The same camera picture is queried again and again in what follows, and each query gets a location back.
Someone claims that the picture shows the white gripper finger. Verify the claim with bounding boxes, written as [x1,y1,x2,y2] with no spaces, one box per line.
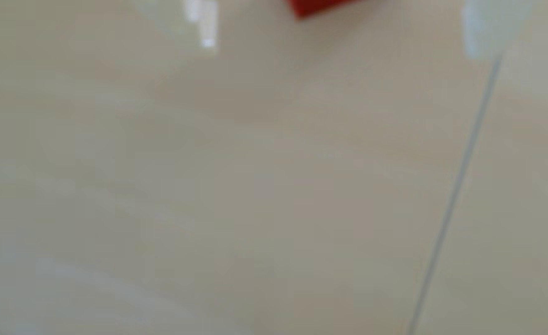
[134,0,220,50]
[462,0,533,61]

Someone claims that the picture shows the red block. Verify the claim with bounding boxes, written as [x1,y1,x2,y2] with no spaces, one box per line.
[287,0,364,20]

